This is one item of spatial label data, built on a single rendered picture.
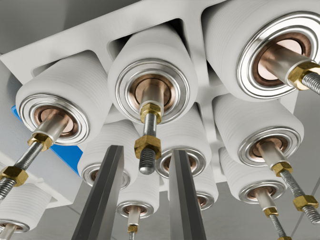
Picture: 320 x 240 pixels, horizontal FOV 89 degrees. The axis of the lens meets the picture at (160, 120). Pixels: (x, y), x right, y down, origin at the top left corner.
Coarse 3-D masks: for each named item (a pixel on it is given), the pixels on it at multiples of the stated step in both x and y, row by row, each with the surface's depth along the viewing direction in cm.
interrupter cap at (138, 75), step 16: (128, 64) 15; (144, 64) 15; (160, 64) 14; (128, 80) 15; (144, 80) 16; (160, 80) 16; (176, 80) 15; (128, 96) 16; (176, 96) 17; (128, 112) 18; (176, 112) 18
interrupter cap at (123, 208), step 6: (120, 204) 31; (126, 204) 31; (132, 204) 31; (138, 204) 31; (144, 204) 31; (120, 210) 33; (126, 210) 33; (144, 210) 33; (150, 210) 33; (126, 216) 34; (144, 216) 34
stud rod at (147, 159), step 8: (144, 120) 13; (152, 120) 13; (144, 128) 12; (152, 128) 12; (144, 152) 10; (152, 152) 10; (144, 160) 10; (152, 160) 10; (144, 168) 9; (152, 168) 10
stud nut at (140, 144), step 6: (144, 138) 10; (150, 138) 11; (156, 138) 11; (138, 144) 10; (144, 144) 10; (150, 144) 10; (156, 144) 10; (138, 150) 10; (156, 150) 10; (138, 156) 11; (156, 156) 11
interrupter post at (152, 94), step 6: (144, 90) 16; (150, 90) 15; (156, 90) 15; (144, 96) 15; (150, 96) 14; (156, 96) 14; (162, 96) 16; (144, 102) 14; (150, 102) 14; (156, 102) 14; (162, 102) 15; (162, 108) 14; (162, 114) 15
